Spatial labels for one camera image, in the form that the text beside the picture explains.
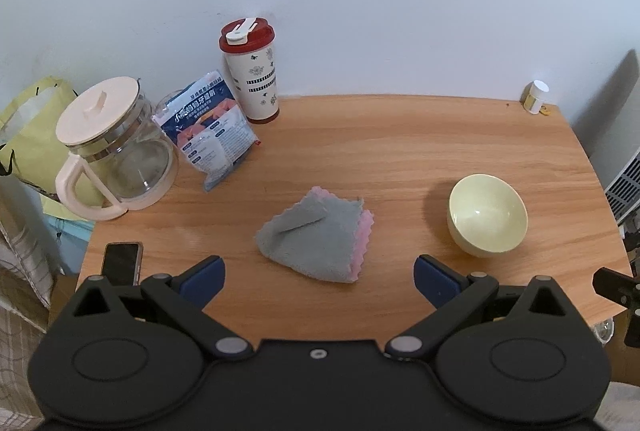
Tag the small yellow round object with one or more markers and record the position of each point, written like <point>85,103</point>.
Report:
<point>545,111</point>

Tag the white radiator heater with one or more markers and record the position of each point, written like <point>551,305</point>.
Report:
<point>623,194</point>

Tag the glass pitcher cream lid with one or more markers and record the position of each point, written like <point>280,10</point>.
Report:
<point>118,159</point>

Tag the blue printed plastic pouch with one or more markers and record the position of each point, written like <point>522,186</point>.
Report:
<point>207,126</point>

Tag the black smartphone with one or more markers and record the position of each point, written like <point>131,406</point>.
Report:
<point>122,263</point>

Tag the grey and pink cloth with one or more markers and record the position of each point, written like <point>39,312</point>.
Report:
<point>322,236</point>

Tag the yellow green tote bag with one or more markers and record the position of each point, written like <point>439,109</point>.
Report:
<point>30,150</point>

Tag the white small pill bottle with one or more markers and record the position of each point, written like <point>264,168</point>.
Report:
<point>533,96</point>

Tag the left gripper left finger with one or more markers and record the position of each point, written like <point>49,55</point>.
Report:
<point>178,302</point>

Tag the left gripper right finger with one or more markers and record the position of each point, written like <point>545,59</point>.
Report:
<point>458,301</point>

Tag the pale yellow bowl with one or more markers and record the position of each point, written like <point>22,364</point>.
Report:
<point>486,217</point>

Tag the red lid patterned tumbler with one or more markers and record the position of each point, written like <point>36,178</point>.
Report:
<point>247,47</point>

